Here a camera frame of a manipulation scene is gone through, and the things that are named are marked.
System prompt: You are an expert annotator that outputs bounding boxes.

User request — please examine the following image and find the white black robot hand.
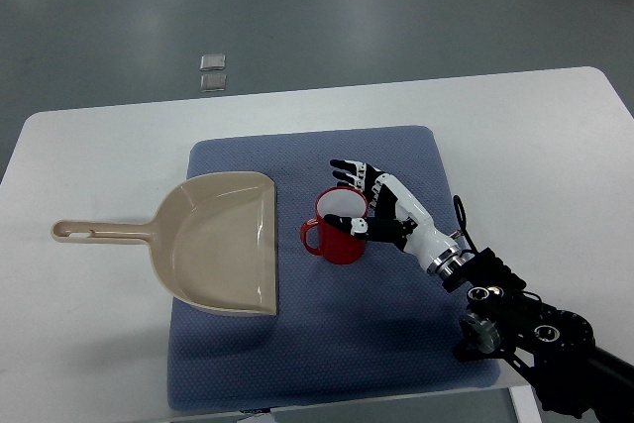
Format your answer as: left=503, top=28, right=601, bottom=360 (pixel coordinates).
left=325, top=159, right=463, bottom=279

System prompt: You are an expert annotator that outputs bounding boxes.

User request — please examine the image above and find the red mug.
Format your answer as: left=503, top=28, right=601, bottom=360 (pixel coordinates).
left=300, top=186, right=369, bottom=264

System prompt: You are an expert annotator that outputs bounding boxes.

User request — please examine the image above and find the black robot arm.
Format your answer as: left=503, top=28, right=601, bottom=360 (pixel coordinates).
left=440, top=196, right=633, bottom=422

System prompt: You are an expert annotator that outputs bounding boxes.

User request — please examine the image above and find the beige plastic dustpan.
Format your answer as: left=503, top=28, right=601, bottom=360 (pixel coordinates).
left=51, top=171, right=278, bottom=316

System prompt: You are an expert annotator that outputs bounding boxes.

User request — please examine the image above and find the blue fabric mat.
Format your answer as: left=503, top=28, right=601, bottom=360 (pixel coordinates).
left=167, top=126, right=499, bottom=412

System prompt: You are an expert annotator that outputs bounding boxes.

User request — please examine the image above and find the white table leg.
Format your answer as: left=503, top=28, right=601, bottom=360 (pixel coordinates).
left=508, top=385, right=542, bottom=423

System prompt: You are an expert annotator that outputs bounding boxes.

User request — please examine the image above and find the upper metal floor plate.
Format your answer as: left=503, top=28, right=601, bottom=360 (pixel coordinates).
left=199, top=53, right=226, bottom=71

